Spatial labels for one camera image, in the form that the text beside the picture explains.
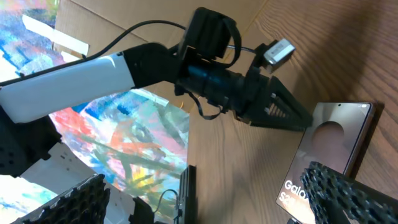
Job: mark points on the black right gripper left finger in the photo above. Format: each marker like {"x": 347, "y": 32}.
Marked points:
{"x": 85, "y": 203}

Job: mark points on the Galaxy S25 Ultra smartphone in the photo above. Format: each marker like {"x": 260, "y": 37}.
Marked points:
{"x": 334, "y": 140}

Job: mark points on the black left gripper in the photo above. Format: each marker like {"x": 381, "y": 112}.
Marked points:
{"x": 254, "y": 98}

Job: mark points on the brown cardboard panel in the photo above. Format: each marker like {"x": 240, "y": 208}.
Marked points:
{"x": 98, "y": 22}

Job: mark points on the colourful painted poster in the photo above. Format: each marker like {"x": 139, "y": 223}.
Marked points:
{"x": 124, "y": 135}

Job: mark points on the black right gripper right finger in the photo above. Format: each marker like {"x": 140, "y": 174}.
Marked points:
{"x": 335, "y": 198}

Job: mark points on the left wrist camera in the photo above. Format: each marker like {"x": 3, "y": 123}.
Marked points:
{"x": 273, "y": 56}

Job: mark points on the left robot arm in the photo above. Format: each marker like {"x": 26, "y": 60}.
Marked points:
{"x": 28, "y": 134}

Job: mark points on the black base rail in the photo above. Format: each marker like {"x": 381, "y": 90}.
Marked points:
{"x": 187, "y": 198}

